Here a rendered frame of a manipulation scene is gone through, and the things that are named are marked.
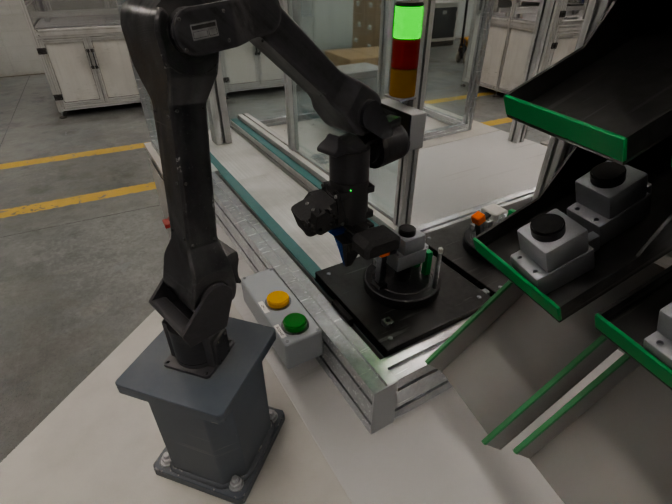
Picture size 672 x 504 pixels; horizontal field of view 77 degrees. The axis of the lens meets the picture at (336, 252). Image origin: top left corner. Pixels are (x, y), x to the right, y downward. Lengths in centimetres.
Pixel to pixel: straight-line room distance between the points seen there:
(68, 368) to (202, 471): 164
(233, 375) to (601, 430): 42
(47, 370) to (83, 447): 150
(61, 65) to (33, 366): 408
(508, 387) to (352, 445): 26
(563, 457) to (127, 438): 61
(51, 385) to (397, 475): 176
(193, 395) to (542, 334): 43
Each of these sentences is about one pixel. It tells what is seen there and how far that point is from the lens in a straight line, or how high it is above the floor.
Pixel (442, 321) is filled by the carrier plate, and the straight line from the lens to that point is 75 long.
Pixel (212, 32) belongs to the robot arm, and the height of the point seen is 142.
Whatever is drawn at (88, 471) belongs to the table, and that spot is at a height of 86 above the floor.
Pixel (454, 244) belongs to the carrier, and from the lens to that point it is 95.
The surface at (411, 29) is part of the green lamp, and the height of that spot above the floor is 138.
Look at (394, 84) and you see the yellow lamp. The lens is 86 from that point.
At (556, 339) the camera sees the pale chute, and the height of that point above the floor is 109.
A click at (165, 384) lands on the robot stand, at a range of 56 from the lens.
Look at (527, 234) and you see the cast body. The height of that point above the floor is 125.
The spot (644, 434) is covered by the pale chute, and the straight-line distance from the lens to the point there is 57.
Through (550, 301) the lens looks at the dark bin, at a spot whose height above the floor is 121.
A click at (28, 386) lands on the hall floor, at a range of 227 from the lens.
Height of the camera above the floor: 147
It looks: 34 degrees down
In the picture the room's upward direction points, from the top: straight up
